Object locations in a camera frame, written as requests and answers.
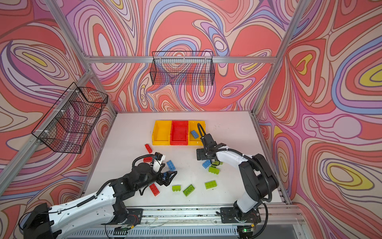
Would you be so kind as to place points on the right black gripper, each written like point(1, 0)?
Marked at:
point(202, 156)

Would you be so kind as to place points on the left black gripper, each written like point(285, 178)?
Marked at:
point(167, 181)

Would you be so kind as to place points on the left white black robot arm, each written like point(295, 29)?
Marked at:
point(103, 207)

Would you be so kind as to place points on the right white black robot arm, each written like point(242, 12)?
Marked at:
point(258, 178)

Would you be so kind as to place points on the red lego brick near front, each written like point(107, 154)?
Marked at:
point(154, 189)

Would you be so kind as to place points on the red lego brick flat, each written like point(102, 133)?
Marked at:
point(147, 159)

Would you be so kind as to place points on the right yellow plastic bin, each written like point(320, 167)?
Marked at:
point(193, 125)

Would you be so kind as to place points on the yellow plastic bin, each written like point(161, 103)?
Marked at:
point(193, 125)
point(161, 132)

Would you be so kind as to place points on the small green lego front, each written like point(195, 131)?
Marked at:
point(176, 188)

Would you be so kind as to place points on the red lego brick far left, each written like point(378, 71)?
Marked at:
point(147, 146)

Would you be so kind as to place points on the red plastic bin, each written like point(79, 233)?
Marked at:
point(179, 132)

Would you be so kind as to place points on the left yellow plastic bin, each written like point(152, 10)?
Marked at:
point(161, 132)

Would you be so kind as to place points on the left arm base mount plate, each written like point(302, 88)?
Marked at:
point(128, 217)

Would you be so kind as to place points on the aluminium front rail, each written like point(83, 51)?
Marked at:
point(205, 215)

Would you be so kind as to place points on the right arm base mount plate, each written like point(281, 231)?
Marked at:
point(230, 215)

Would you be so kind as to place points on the black wire basket back wall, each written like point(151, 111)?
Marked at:
point(179, 68)

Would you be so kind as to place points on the black wire basket wall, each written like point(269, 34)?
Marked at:
point(179, 68)
point(79, 109)

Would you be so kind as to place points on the black wire basket left wall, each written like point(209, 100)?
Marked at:
point(79, 109)

